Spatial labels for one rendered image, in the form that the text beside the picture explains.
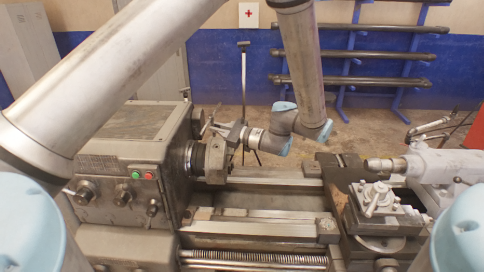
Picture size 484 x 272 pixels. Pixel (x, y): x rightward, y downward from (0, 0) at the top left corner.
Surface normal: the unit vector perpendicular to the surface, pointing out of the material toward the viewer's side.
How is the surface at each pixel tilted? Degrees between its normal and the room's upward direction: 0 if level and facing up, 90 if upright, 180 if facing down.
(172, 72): 90
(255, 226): 36
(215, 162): 57
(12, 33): 90
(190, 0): 78
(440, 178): 94
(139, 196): 90
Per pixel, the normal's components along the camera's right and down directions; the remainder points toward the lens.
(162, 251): -0.04, -0.48
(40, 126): 0.51, -0.02
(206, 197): 0.00, -0.88
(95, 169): -0.07, 0.48
